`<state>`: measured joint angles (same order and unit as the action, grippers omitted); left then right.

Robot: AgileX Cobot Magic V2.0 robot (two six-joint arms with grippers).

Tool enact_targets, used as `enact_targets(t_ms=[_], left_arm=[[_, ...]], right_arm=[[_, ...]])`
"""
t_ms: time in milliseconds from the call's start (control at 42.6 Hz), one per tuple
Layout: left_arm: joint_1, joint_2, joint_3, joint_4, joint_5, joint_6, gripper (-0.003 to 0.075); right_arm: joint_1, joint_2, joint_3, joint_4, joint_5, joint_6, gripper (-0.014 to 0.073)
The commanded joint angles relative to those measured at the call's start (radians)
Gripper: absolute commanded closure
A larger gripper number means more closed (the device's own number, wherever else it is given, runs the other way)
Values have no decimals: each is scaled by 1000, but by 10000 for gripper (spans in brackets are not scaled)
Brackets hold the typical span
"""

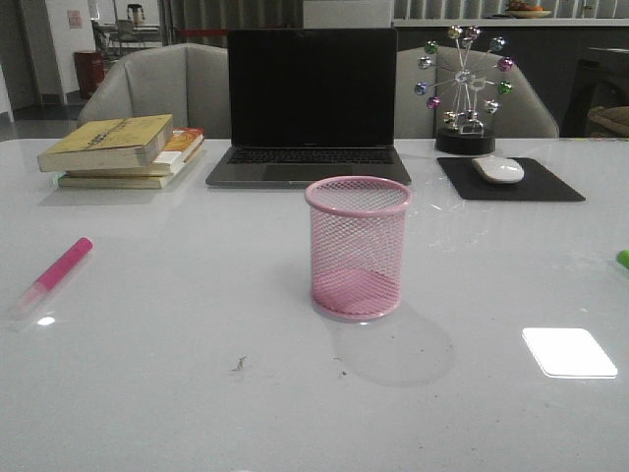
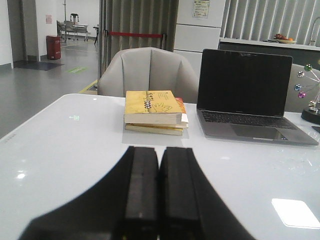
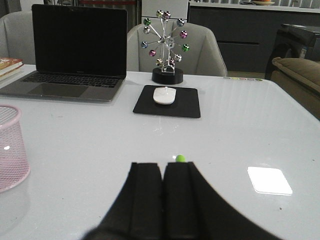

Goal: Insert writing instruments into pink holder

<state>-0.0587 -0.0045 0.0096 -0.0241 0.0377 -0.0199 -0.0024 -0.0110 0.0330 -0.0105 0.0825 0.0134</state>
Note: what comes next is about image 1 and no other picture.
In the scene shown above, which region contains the pink highlighter pen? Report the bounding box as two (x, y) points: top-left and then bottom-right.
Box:
(9, 237), (93, 322)

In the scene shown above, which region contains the green highlighter pen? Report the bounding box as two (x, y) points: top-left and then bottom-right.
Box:
(615, 250), (629, 268)

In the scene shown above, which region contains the pink mesh pen holder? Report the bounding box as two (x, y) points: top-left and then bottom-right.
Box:
(305, 176), (412, 321)

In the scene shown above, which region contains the grey laptop black screen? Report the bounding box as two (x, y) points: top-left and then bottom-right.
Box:
(205, 28), (411, 188)

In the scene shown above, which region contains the orange white middle book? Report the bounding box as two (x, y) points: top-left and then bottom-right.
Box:
(67, 128), (204, 177)

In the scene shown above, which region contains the pale bottom book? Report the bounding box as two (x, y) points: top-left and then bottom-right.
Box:
(56, 147), (204, 190)

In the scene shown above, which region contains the white computer mouse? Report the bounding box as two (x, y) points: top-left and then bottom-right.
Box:
(471, 155), (525, 184)

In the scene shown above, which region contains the grey left armchair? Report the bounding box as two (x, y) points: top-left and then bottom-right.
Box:
(78, 43), (231, 139)

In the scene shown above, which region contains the grey armchair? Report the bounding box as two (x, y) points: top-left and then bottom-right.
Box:
(78, 43), (231, 139)
(394, 45), (559, 139)

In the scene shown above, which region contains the yellow top book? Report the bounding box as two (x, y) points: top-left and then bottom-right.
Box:
(37, 114), (173, 172)

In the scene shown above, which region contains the grey right armchair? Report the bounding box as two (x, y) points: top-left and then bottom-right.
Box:
(394, 45), (559, 139)

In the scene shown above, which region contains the ferris wheel desk ornament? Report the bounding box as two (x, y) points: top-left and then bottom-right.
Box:
(414, 25), (515, 155)

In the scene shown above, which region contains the black mouse pad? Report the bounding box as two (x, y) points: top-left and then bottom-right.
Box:
(437, 157), (586, 203)

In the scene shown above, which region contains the red bin in background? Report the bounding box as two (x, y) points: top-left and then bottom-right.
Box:
(74, 50), (105, 99)

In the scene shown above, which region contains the fruit bowl on counter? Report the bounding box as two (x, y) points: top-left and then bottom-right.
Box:
(505, 0), (551, 19)

